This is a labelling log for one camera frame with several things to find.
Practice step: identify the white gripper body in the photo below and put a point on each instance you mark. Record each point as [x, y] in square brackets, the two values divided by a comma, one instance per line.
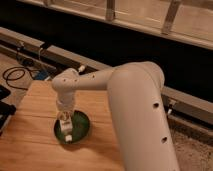
[65, 102]

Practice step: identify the green ceramic bowl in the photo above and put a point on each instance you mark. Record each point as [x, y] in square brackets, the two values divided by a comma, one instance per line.
[81, 126]

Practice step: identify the black equipment at left edge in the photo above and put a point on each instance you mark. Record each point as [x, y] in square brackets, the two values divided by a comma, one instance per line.
[6, 110]

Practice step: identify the small white bottle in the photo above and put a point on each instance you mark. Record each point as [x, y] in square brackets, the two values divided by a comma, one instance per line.
[66, 129]

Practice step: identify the wooden window frame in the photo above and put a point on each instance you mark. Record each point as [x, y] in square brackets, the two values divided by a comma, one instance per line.
[187, 21]

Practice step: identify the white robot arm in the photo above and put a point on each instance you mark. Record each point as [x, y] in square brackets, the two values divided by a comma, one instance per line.
[137, 111]

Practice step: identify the metal floor rail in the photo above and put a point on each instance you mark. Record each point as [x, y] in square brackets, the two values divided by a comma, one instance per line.
[191, 116]

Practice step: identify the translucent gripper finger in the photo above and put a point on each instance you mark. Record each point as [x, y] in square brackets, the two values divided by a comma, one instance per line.
[60, 116]
[70, 116]

